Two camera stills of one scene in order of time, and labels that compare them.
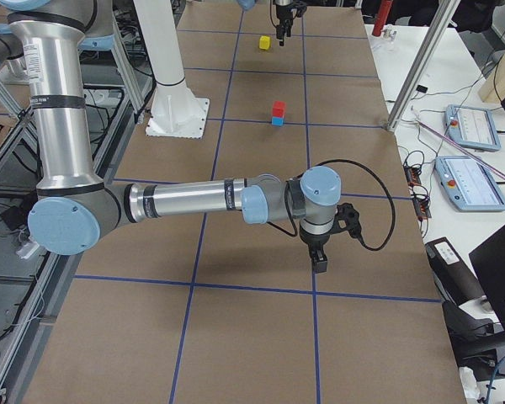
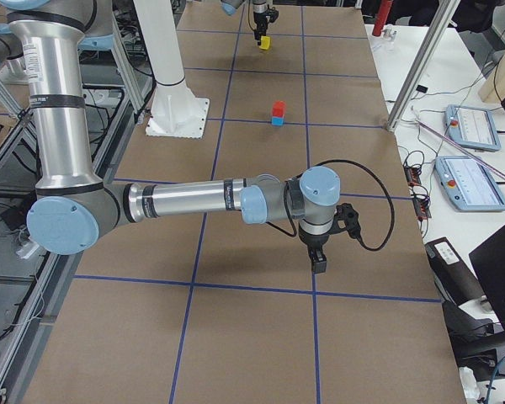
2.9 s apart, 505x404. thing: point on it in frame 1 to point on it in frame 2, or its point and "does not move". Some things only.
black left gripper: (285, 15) to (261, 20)
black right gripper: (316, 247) does not move
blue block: (277, 120) does not move
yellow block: (264, 42) does not move
